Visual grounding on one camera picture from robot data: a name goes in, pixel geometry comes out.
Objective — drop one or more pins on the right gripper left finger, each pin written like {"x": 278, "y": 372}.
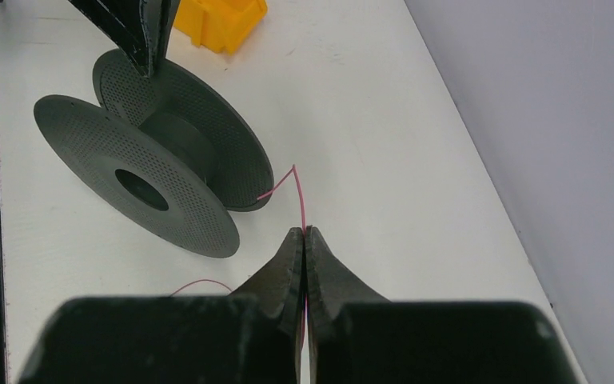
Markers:
{"x": 252, "y": 335}

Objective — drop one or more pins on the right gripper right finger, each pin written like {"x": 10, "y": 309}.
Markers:
{"x": 356, "y": 335}

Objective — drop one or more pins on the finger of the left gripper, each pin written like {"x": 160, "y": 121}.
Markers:
{"x": 159, "y": 19}
{"x": 128, "y": 23}

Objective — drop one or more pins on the black perforated cable spool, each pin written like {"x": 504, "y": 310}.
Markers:
{"x": 168, "y": 152}

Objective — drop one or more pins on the yellow plastic bin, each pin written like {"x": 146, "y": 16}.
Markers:
{"x": 220, "y": 26}

